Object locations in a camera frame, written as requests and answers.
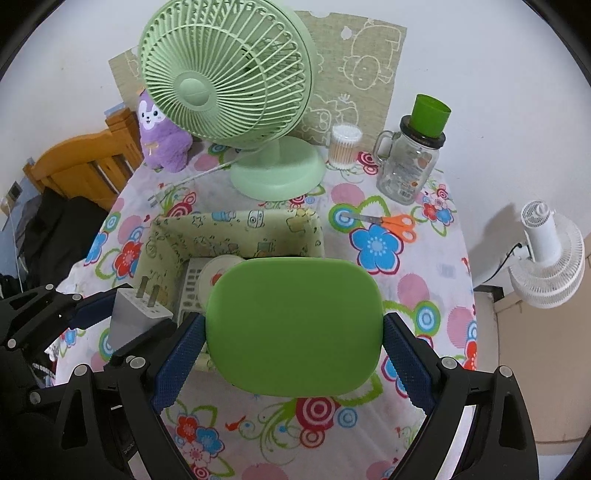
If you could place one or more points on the black bag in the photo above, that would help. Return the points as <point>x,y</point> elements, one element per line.
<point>9,286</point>

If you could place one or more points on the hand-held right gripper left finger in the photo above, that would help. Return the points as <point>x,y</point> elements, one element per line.
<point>182,355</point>

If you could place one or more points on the white floor fan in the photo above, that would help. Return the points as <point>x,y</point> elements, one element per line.
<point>549,272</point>

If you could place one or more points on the glass jar with green lid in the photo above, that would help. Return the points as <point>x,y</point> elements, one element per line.
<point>408,170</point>

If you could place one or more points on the black clothing pile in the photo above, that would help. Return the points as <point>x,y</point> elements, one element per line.
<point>60,235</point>

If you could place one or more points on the cotton swab jar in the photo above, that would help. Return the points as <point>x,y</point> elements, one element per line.
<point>344,147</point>

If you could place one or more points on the green desk fan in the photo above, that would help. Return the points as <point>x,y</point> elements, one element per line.
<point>198,87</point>

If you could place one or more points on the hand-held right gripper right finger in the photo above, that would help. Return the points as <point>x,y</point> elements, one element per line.
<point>408,364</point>

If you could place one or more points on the wall socket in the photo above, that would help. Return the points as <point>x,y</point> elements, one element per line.
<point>14,190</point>

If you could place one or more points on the white remote control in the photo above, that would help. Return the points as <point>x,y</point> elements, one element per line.
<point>189,290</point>

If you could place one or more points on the purple plush rabbit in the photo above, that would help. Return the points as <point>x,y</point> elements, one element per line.
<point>164,143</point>

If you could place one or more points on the yellow patterned storage box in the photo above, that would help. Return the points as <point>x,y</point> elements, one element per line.
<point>184,235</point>

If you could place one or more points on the beige wooden cabinet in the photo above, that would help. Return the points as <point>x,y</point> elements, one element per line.
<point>545,369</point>

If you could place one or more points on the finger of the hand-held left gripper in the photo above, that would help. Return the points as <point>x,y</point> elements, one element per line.
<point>147,341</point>
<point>94,311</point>

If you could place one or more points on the white power adapter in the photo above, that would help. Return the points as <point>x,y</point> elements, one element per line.
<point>136,318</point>

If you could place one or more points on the green oval case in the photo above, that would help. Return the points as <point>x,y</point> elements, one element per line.
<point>295,327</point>

